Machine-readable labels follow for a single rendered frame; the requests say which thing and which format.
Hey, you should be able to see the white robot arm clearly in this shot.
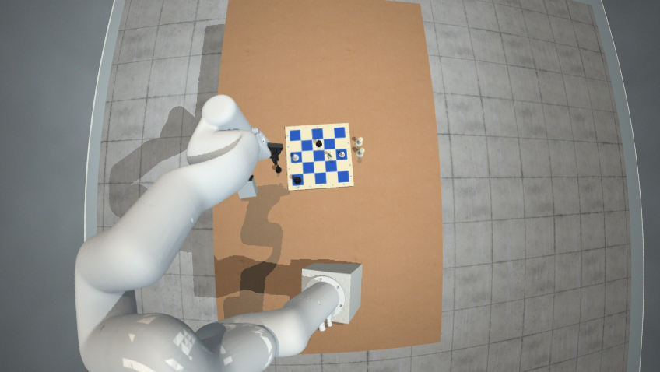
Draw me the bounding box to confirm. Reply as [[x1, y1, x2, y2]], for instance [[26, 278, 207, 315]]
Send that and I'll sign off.
[[75, 94, 346, 372]]

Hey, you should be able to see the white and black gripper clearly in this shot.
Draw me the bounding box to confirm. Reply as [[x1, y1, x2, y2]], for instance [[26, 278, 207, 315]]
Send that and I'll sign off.
[[256, 131, 283, 165]]

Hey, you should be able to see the blue and cream chessboard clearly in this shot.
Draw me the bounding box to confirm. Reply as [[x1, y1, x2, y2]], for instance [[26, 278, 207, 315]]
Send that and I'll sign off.
[[285, 123, 354, 191]]

